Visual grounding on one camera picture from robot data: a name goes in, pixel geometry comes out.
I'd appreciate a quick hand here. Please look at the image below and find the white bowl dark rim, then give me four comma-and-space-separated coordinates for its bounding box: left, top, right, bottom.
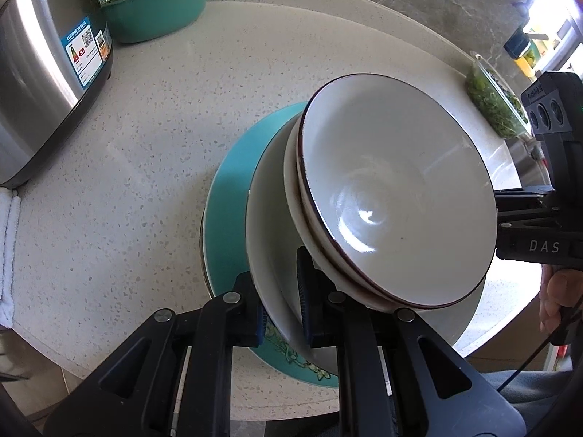
297, 73, 497, 309

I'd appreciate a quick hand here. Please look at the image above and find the large white bowl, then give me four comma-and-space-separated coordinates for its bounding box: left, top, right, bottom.
245, 117, 486, 376

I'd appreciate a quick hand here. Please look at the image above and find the teal floral plate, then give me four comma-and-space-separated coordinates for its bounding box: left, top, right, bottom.
201, 102, 338, 389

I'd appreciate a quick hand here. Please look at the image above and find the small floral rice bowl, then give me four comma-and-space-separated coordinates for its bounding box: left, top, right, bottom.
283, 114, 397, 313

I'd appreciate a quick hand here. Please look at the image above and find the right forearm grey sleeve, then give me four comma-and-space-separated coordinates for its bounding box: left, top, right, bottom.
501, 370, 572, 431

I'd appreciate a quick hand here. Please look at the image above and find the person's right hand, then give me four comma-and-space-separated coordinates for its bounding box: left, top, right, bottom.
539, 265, 583, 334

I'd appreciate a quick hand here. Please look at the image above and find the clear container of greens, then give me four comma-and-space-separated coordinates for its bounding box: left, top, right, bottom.
465, 51, 531, 139

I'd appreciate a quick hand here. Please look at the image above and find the white folded towel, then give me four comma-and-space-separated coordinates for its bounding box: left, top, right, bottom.
0, 188, 21, 328

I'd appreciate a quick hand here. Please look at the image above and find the stainless steel rice cooker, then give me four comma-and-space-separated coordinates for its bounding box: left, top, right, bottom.
1, 0, 114, 188

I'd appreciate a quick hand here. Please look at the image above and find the teal basin with vegetables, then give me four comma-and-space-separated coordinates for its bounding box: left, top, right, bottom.
99, 0, 207, 43

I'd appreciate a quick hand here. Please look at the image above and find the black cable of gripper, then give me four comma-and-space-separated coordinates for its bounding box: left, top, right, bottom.
496, 299, 583, 395

